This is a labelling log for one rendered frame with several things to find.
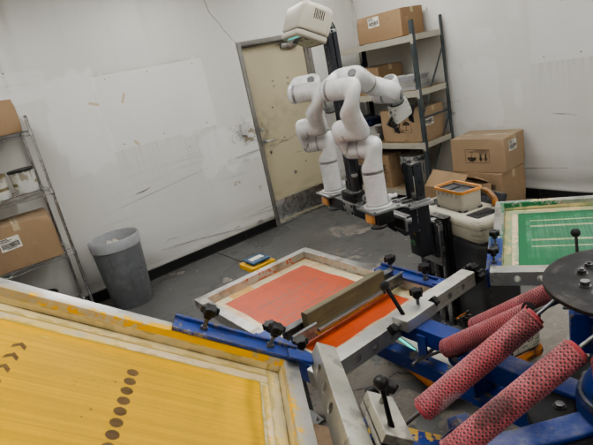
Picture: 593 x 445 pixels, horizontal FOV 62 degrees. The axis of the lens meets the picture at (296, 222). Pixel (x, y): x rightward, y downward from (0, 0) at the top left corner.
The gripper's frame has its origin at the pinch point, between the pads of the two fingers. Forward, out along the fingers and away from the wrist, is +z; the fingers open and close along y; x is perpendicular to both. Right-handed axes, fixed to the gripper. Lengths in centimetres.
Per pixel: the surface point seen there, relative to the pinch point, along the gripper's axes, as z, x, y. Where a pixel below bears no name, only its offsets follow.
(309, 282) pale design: -2, -43, -86
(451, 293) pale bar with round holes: -16, -95, -55
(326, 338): -21, -82, -94
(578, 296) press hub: -67, -140, -55
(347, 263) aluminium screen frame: 0, -45, -69
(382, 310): -11, -80, -74
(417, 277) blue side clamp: -7, -77, -56
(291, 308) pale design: -13, -56, -98
